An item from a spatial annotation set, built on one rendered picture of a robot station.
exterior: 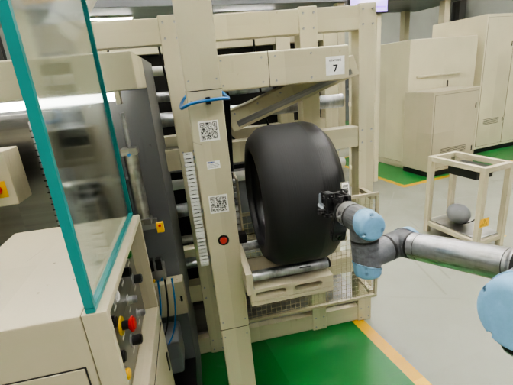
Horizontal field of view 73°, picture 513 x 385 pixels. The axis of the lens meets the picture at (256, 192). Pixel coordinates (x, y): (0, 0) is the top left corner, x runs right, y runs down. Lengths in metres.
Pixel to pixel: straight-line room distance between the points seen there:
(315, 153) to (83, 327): 0.90
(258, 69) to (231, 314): 1.09
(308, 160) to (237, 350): 0.96
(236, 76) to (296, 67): 0.27
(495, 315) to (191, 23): 1.16
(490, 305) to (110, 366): 0.74
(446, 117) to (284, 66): 4.45
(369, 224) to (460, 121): 5.24
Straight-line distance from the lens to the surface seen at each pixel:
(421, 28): 14.30
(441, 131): 5.85
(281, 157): 1.25
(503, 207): 3.80
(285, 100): 1.77
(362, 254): 0.97
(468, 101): 6.15
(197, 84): 1.31
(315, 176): 1.25
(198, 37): 1.32
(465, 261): 0.93
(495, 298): 0.73
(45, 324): 0.83
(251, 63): 1.60
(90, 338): 0.83
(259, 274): 1.47
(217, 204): 1.39
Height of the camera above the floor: 1.69
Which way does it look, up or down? 18 degrees down
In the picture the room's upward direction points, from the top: 5 degrees counter-clockwise
